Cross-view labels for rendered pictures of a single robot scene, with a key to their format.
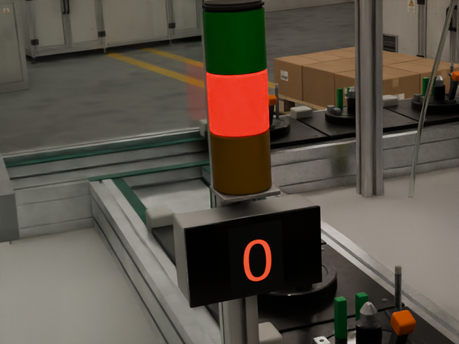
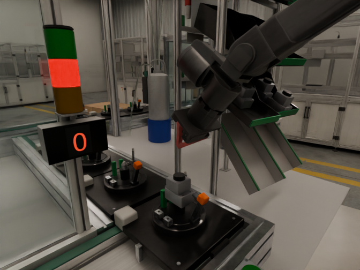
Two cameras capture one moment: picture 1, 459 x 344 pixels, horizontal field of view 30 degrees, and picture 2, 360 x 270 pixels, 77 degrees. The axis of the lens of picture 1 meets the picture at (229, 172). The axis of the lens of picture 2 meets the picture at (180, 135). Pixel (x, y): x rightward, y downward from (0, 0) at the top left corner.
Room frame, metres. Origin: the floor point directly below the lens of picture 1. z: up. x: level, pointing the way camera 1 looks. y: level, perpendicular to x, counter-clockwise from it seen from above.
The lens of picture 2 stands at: (0.19, 0.00, 1.35)
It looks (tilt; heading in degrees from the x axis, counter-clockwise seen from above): 17 degrees down; 333
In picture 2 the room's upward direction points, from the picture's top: straight up
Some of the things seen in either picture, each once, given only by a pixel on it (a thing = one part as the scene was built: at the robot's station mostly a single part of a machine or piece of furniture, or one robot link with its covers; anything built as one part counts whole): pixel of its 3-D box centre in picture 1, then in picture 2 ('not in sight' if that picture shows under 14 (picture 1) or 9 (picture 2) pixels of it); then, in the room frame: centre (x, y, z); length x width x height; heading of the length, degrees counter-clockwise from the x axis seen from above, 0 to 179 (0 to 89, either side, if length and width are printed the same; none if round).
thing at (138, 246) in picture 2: not in sight; (139, 252); (0.60, -0.11, 0.95); 0.01 x 0.01 x 0.04; 18
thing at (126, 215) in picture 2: not in sight; (126, 217); (0.70, -0.10, 0.97); 0.05 x 0.05 x 0.04; 18
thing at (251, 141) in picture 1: (240, 158); (68, 99); (0.69, -0.01, 1.28); 0.05 x 0.05 x 0.05
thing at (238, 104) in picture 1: (238, 99); (65, 73); (0.69, -0.01, 1.33); 0.05 x 0.05 x 0.05
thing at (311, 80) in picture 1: (364, 89); (111, 113); (5.97, -0.99, 0.20); 1.20 x 0.80 x 0.41; 27
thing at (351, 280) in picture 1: (286, 258); (91, 152); (1.12, -0.07, 1.01); 0.24 x 0.24 x 0.13; 18
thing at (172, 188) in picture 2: not in sight; (176, 186); (0.65, -0.22, 1.06); 0.08 x 0.04 x 0.07; 16
